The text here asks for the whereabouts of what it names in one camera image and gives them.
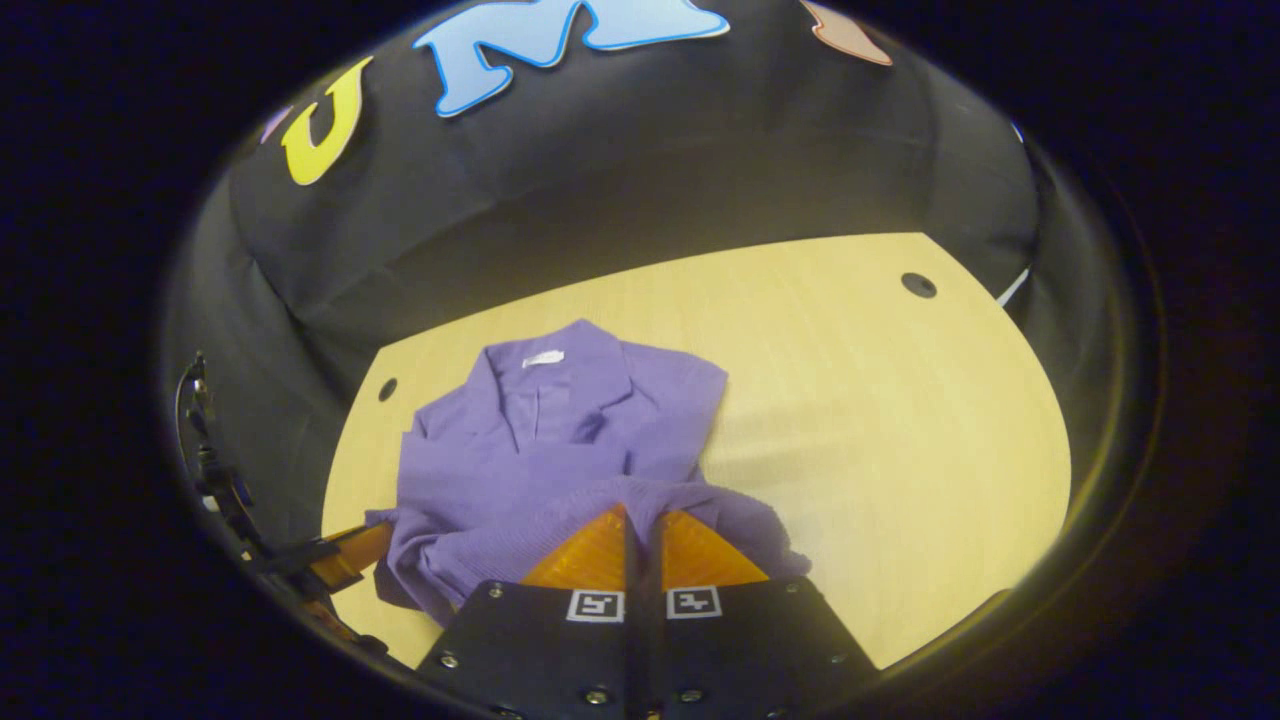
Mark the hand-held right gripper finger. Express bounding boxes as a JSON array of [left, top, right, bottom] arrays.
[[415, 503, 642, 720], [645, 508, 881, 720]]

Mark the purple collared shirt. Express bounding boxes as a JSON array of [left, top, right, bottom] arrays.
[[365, 318, 813, 629]]

